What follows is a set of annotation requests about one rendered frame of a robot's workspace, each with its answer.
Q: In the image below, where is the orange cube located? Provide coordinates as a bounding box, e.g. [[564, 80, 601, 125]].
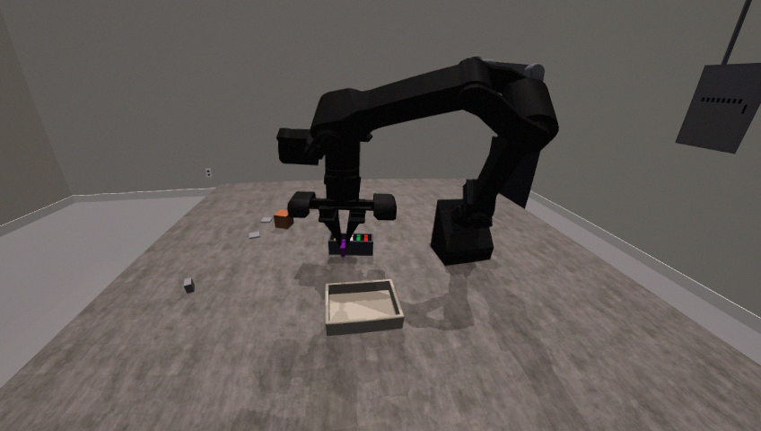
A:
[[273, 209, 294, 229]]

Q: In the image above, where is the beige open tray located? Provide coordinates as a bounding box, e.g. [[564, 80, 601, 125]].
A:
[[325, 279, 405, 336]]

